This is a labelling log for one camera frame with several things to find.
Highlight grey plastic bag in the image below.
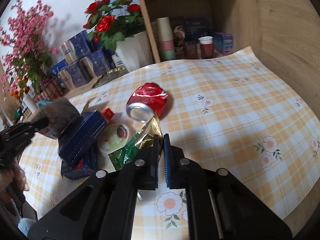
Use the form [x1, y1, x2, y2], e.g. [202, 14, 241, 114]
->
[34, 97, 80, 139]

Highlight blue milk carton box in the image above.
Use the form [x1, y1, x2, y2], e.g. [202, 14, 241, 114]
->
[58, 111, 107, 180]

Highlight green gold foil wrapper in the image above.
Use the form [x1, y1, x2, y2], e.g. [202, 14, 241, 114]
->
[108, 114, 163, 171]

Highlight person left hand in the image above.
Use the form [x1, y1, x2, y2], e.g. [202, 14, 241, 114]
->
[0, 163, 29, 193]

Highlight white ribbed vase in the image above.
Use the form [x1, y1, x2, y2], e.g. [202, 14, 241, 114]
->
[22, 94, 38, 113]

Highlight green yogurt cup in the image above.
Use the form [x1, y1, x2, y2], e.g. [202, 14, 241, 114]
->
[98, 124, 131, 156]

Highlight pink blossom branches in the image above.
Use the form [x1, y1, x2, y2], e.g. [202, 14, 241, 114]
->
[1, 0, 59, 100]

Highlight gold navy gift box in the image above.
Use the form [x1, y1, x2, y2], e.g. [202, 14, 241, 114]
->
[58, 62, 91, 90]

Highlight yellow plaid floral tablecloth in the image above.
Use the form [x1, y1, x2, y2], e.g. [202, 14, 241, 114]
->
[20, 47, 319, 239]

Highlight red cigarette box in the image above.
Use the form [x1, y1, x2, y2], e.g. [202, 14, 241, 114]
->
[101, 108, 114, 121]

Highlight top gold navy box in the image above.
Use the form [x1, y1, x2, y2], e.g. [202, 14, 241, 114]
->
[59, 30, 93, 65]

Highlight crushed red soda can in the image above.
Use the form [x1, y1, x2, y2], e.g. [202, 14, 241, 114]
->
[126, 82, 168, 123]

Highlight gold embossed tray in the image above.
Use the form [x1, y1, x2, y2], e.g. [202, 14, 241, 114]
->
[92, 66, 129, 88]

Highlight dark blue white box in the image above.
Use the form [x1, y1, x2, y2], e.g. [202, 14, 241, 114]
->
[110, 51, 124, 67]

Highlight white flower pot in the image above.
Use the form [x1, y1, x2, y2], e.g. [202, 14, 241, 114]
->
[116, 31, 153, 72]

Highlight red rose bouquet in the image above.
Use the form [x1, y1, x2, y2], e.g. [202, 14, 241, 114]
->
[83, 0, 145, 51]

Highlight red paper cup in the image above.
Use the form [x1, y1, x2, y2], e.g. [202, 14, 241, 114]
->
[199, 36, 214, 59]

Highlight stacked paper cups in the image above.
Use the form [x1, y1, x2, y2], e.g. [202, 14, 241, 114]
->
[156, 17, 175, 61]

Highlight purple small box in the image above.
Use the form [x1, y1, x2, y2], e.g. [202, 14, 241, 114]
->
[213, 32, 234, 56]

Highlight wooden shelf unit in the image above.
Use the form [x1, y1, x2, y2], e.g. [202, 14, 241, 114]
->
[140, 0, 319, 114]

